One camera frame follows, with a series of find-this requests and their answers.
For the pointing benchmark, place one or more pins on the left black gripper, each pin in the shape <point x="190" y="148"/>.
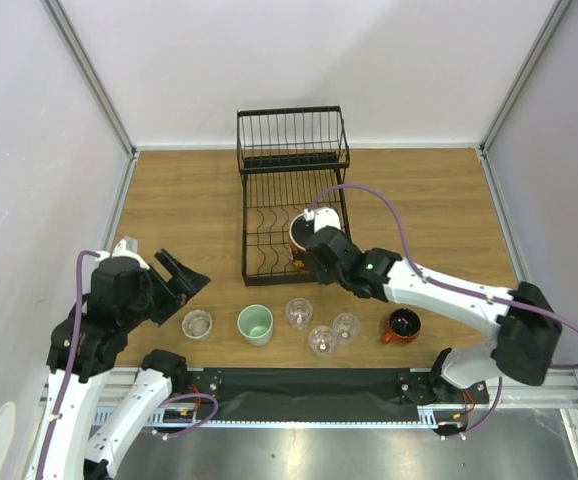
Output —
<point x="185" y="283"/>

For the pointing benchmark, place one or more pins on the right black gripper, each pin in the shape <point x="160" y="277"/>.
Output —
<point x="319" y="248"/>

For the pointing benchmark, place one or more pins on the black skull pattern mug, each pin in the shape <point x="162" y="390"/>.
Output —
<point x="300" y="231"/>

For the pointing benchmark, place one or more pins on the small orange black cup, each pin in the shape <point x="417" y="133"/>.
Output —
<point x="402" y="325"/>

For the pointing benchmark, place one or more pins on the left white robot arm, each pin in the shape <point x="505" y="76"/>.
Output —
<point x="116" y="291"/>

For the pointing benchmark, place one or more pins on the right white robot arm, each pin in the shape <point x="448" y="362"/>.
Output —
<point x="520" y="330"/>

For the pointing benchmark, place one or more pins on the short clear glass tumbler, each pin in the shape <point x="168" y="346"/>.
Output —
<point x="197" y="325"/>

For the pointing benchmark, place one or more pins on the clear stemless glass back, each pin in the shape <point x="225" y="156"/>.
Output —
<point x="299" y="312"/>

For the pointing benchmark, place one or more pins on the clear stemless glass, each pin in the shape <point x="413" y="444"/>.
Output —
<point x="323" y="341"/>
<point x="299" y="312"/>
<point x="347" y="327"/>

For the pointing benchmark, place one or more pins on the clear stemless glass right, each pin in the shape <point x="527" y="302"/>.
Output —
<point x="347" y="327"/>

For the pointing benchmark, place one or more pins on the clear stemless glass front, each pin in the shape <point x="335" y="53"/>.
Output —
<point x="323" y="341"/>

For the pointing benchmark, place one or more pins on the pale green cup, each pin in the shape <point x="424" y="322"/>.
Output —
<point x="255" y="323"/>

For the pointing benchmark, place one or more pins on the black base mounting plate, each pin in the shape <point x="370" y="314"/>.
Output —
<point x="332" y="388"/>

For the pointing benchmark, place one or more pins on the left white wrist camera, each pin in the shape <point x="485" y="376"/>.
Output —
<point x="126" y="247"/>

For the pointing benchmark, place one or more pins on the black wire dish rack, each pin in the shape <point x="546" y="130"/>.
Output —
<point x="285" y="157"/>

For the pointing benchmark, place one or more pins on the grey slotted cable duct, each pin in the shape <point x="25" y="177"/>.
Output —
<point x="176" y="417"/>

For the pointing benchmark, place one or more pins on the left aluminium frame post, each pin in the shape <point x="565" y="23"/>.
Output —
<point x="75" y="47"/>

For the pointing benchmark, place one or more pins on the aluminium frame post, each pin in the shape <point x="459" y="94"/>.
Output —
<point x="548" y="29"/>
<point x="75" y="47"/>

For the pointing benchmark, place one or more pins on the right aluminium frame post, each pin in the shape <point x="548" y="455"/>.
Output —
<point x="548" y="29"/>

